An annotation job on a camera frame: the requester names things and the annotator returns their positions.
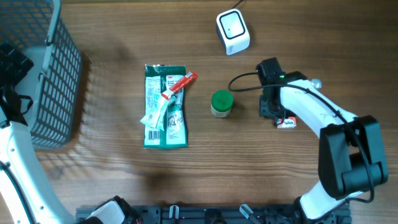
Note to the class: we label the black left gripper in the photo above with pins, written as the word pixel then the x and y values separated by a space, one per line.
pixel 7 63

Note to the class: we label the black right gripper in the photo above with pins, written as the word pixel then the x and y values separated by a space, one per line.
pixel 263 111

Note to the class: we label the green lid round jar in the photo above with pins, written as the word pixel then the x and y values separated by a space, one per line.
pixel 221 103

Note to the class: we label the yellow oil bottle silver cap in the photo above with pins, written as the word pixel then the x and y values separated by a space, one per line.
pixel 316 83

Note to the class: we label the red stick sachet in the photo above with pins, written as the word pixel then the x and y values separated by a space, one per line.
pixel 185 80

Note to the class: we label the green white gloves packet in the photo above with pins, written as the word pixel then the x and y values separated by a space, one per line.
pixel 157 79

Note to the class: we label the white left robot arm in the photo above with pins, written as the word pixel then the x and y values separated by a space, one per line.
pixel 25 187

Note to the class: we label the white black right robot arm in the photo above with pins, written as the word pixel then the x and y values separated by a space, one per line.
pixel 351 158

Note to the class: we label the white barcode scanner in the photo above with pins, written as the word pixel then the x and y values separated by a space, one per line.
pixel 232 31

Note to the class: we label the grey plastic mesh basket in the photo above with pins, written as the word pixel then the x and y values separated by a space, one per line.
pixel 36 30

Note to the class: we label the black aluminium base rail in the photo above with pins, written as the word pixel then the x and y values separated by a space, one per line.
pixel 280 213

